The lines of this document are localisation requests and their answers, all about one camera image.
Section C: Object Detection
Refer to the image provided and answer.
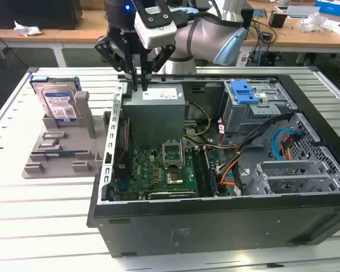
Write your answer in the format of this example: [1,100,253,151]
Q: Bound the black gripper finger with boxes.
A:
[95,35,139,92]
[141,44,176,92]

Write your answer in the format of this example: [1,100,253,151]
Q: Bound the hard disk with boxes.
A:
[29,75,83,125]

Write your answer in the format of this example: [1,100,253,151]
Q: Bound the grey metal disk bay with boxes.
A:
[250,160,340,196]

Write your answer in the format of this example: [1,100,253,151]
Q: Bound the wooden desk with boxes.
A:
[0,0,340,67]

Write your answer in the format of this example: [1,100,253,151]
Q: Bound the grey power supply unit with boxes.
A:
[122,84,186,142]

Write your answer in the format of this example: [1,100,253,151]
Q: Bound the large black computer tower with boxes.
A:
[0,0,83,31]

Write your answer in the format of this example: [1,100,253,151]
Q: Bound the blue plastic drive latch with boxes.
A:
[231,81,261,105]

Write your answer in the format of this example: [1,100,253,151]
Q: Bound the black desktop box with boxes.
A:
[240,7,255,38]

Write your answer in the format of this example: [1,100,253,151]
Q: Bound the crumpled white paper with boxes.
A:
[13,19,43,37]

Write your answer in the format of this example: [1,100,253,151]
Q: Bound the grey parts rack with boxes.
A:
[22,90,113,180]

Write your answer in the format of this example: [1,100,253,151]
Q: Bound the grey metal drive cage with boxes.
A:
[220,80,298,135]

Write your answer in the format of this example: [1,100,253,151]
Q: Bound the metal socket cover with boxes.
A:
[161,140,185,168]

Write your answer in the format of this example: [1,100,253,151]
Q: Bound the blue RAM stick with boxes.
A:
[45,151,75,158]

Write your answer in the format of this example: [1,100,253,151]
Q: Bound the green motherboard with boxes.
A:
[114,135,224,199]

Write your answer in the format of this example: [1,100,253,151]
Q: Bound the small black cube box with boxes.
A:
[269,12,287,28]

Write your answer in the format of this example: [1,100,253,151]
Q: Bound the CPU socket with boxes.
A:
[165,168,185,185]

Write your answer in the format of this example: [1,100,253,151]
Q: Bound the black RAM slot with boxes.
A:
[192,147,206,198]

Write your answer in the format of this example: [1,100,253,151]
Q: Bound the dark installed RAM stick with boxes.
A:
[203,148,219,197]

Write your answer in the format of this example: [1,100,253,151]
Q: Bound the black expansion card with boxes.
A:
[148,191,197,200]

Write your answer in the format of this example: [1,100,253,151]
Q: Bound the flat silver tray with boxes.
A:
[286,5,321,19]

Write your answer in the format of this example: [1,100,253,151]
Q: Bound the clear plastic bag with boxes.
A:
[297,12,329,32]

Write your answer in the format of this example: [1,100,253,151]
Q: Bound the blue and white box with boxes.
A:
[314,0,340,18]

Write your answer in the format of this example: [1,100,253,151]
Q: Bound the black open PC case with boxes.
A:
[86,73,340,258]

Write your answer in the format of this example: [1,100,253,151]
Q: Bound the yellow wire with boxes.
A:
[186,101,212,138]

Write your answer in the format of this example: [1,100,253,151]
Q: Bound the black cable bundle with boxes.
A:
[215,113,294,173]

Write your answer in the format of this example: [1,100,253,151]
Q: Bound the orange flat wire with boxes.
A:
[219,161,244,187]

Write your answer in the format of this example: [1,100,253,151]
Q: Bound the pale blue wire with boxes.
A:
[271,127,304,164]

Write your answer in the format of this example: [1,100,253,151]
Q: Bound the orange red wire bundle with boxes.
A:
[282,135,295,162]

